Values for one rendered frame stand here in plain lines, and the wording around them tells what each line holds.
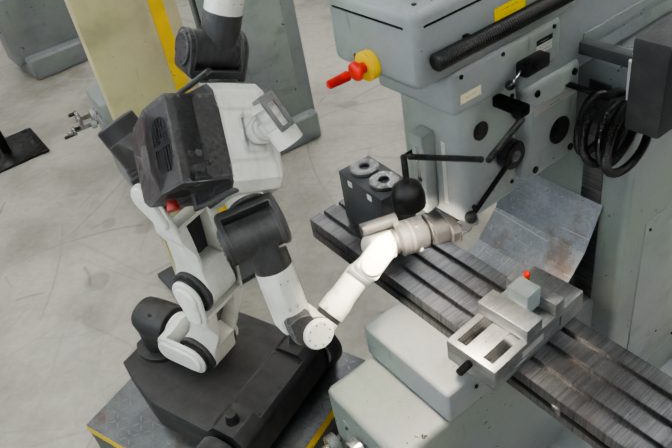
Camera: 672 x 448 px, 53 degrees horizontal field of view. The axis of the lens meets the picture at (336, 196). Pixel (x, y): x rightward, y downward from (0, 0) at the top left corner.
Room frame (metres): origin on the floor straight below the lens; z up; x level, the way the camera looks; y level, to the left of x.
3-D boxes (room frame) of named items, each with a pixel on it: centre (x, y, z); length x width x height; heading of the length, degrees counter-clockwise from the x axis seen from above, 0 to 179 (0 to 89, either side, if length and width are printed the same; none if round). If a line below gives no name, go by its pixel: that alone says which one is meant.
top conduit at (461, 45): (1.21, -0.41, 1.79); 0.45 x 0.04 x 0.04; 121
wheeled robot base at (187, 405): (1.61, 0.53, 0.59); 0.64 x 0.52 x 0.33; 52
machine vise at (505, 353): (1.13, -0.38, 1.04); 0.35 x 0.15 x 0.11; 124
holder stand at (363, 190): (1.67, -0.13, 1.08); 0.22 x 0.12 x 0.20; 28
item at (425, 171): (1.26, -0.21, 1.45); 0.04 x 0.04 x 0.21; 31
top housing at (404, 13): (1.33, -0.32, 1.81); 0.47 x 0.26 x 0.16; 121
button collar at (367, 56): (1.20, -0.11, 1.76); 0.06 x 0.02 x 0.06; 31
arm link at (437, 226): (1.30, -0.22, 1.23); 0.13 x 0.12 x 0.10; 12
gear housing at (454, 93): (1.34, -0.34, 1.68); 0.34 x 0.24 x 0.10; 121
